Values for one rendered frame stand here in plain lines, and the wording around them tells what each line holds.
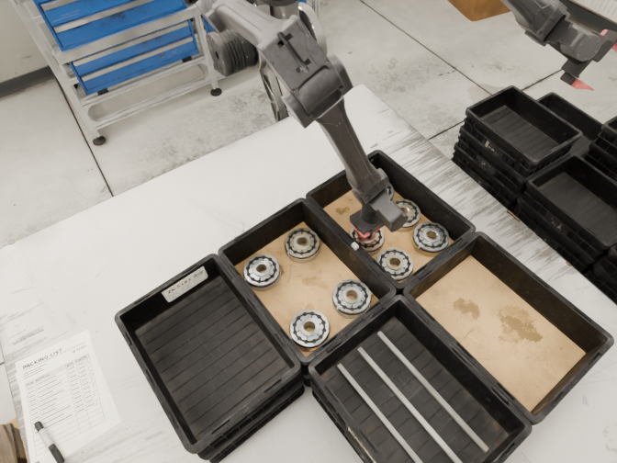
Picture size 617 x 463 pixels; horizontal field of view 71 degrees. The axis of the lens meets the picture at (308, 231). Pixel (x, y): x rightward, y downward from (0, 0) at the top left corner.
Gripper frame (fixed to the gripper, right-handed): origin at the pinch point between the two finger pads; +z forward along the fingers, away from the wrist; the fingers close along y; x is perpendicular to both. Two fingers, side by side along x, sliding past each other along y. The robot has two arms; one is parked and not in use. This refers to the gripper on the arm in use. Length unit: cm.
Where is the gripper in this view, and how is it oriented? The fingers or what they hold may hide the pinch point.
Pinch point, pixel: (366, 233)
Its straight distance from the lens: 126.6
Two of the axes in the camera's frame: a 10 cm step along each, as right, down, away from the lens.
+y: 8.2, -4.9, 3.1
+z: 0.0, 5.4, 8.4
